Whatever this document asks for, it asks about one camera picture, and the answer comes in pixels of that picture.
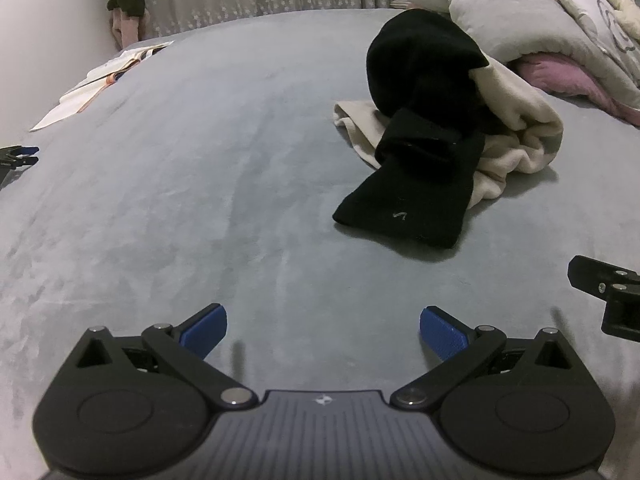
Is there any spare black gripper tool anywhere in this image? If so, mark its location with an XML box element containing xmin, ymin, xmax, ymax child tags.
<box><xmin>0</xmin><ymin>145</ymin><xmax>40</xmax><ymax>187</ymax></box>

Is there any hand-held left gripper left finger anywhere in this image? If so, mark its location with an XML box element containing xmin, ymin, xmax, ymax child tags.
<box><xmin>74</xmin><ymin>303</ymin><xmax>259</xmax><ymax>410</ymax></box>

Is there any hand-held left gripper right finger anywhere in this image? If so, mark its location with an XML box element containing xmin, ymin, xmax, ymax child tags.
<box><xmin>389</xmin><ymin>305</ymin><xmax>582</xmax><ymax>410</ymax></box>

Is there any cream shirt with black sleeves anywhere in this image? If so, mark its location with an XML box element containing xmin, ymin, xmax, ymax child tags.
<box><xmin>332</xmin><ymin>9</ymin><xmax>565</xmax><ymax>250</ymax></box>

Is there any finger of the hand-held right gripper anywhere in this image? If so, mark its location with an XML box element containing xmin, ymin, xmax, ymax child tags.
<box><xmin>567</xmin><ymin>255</ymin><xmax>640</xmax><ymax>301</ymax></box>

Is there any grey cartoon-print pillow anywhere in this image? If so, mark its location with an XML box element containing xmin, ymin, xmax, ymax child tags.
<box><xmin>545</xmin><ymin>0</ymin><xmax>640</xmax><ymax>86</ymax></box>

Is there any grey and pink folded duvet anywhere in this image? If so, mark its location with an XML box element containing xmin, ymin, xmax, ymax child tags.
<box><xmin>390</xmin><ymin>0</ymin><xmax>640</xmax><ymax>128</ymax></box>

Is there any open book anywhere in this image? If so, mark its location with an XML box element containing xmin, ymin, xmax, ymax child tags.
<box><xmin>30</xmin><ymin>40</ymin><xmax>176</xmax><ymax>132</ymax></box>

